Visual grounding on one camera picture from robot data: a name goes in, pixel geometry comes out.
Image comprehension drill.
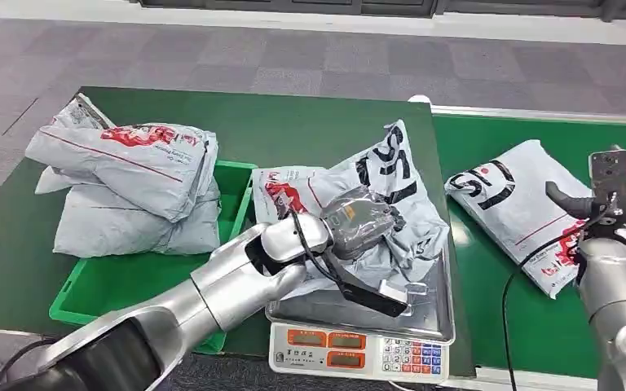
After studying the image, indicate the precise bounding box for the grey parcel black logo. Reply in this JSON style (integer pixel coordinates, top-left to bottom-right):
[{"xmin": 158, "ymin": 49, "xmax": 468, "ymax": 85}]
[
  {"xmin": 443, "ymin": 138, "xmax": 626, "ymax": 300},
  {"xmin": 252, "ymin": 119, "xmax": 451, "ymax": 301}
]

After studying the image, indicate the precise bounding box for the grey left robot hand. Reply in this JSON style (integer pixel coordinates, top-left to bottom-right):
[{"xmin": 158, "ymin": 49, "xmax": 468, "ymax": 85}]
[{"xmin": 320, "ymin": 185, "xmax": 407, "ymax": 261}]

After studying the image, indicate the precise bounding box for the flat grey parcel black logo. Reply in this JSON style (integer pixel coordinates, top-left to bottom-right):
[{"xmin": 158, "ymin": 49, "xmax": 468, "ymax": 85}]
[{"xmin": 443, "ymin": 138, "xmax": 626, "ymax": 300}]

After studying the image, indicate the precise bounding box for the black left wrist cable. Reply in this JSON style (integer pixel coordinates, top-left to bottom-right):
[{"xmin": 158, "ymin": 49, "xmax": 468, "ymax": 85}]
[{"xmin": 289, "ymin": 207, "xmax": 346, "ymax": 287}]

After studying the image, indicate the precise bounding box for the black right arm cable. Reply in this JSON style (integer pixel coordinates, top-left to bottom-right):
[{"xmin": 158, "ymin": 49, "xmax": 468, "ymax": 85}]
[{"xmin": 500, "ymin": 210, "xmax": 616, "ymax": 391}]

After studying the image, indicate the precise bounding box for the grey parcel with red stripe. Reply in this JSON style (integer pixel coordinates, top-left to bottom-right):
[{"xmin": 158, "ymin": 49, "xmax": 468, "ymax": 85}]
[{"xmin": 24, "ymin": 92, "xmax": 219, "ymax": 223}]

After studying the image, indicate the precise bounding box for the dark glass partition frame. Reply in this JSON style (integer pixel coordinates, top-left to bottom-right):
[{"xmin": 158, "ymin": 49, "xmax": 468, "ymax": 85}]
[{"xmin": 139, "ymin": 0, "xmax": 626, "ymax": 23}]

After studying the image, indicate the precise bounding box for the plain grey parcel bag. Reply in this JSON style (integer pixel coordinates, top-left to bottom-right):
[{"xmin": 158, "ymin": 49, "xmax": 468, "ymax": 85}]
[{"xmin": 34, "ymin": 165, "xmax": 223, "ymax": 259}]

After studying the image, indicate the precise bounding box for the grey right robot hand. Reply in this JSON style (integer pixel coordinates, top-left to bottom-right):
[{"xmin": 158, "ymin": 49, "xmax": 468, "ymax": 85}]
[{"xmin": 544, "ymin": 144, "xmax": 626, "ymax": 239}]

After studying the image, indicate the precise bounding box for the white scale with steel tray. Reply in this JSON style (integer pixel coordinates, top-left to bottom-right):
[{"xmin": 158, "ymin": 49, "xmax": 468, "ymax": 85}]
[{"xmin": 264, "ymin": 231, "xmax": 457, "ymax": 385}]

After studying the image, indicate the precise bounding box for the black left shoulder cable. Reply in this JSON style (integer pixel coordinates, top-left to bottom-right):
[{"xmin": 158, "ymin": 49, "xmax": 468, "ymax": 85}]
[{"xmin": 0, "ymin": 336, "xmax": 52, "ymax": 391}]

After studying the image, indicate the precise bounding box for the green plastic crate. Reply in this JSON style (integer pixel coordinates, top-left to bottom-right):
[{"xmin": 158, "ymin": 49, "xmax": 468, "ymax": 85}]
[{"xmin": 48, "ymin": 160, "xmax": 258, "ymax": 356}]

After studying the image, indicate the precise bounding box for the green conveyor with silver rail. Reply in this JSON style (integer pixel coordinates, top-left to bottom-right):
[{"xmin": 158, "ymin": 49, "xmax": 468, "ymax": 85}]
[{"xmin": 407, "ymin": 94, "xmax": 626, "ymax": 391}]

